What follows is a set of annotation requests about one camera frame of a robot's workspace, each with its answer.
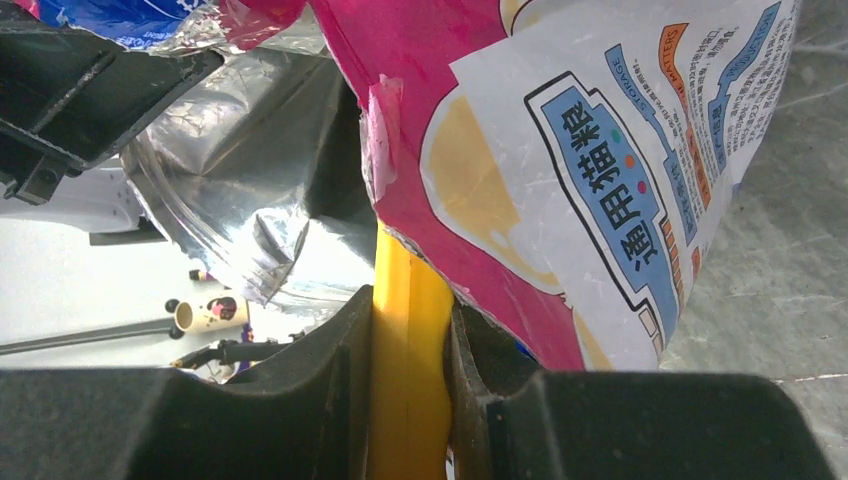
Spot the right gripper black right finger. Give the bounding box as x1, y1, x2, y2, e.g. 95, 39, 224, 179
447, 305, 833, 479

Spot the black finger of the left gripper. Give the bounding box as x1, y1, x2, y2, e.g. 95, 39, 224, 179
1, 3, 223, 205

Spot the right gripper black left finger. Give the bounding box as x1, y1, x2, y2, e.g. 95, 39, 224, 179
1, 286, 372, 479

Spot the yellow plastic scoop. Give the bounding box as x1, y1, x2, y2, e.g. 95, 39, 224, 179
366, 225, 454, 479

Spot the colourful pet food bag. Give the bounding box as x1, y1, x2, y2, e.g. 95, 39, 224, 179
23, 1, 802, 370

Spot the paper cup with cartoon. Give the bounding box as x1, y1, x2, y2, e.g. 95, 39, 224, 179
164, 291, 250, 334

